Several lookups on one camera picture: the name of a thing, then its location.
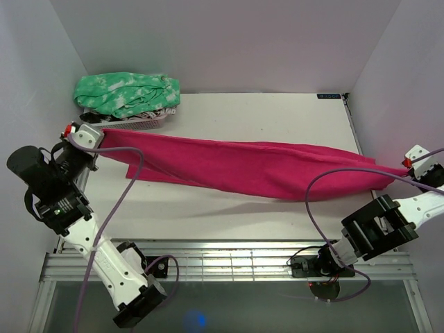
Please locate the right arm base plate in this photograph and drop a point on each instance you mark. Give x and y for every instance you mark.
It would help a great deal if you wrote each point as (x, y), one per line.
(313, 266)

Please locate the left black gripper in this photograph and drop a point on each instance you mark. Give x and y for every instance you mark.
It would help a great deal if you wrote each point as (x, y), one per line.
(91, 160)

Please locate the white plastic basket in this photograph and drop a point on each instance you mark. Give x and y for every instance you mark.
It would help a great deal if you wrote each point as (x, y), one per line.
(134, 124)

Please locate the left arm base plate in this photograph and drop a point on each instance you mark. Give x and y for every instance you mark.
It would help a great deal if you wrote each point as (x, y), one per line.
(159, 269)

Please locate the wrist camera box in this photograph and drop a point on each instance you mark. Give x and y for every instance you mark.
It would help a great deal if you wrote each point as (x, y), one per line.
(84, 135)
(416, 158)

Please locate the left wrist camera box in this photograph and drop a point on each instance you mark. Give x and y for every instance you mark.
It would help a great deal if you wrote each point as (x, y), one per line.
(84, 135)

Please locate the aluminium front rail frame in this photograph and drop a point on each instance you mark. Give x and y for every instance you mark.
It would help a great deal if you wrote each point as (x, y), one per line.
(219, 237)

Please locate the blue table label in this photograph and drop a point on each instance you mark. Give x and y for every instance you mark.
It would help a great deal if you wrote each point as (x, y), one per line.
(329, 96)

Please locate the pink trousers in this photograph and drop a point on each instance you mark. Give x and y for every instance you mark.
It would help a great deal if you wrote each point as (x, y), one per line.
(267, 169)

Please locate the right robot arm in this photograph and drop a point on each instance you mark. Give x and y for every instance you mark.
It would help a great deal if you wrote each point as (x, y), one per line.
(384, 223)

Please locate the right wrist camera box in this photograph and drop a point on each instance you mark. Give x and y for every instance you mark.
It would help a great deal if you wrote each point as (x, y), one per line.
(416, 158)

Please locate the black white clothes in basket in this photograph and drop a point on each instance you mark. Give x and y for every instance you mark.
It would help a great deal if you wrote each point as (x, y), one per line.
(90, 116)

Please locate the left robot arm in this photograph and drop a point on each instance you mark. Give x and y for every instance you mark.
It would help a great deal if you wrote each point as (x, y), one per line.
(54, 199)

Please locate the green white patterned garment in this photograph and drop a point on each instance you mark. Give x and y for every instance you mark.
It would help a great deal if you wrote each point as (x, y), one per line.
(125, 94)

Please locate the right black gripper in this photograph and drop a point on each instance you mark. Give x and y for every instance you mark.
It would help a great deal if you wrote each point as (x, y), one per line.
(437, 167)

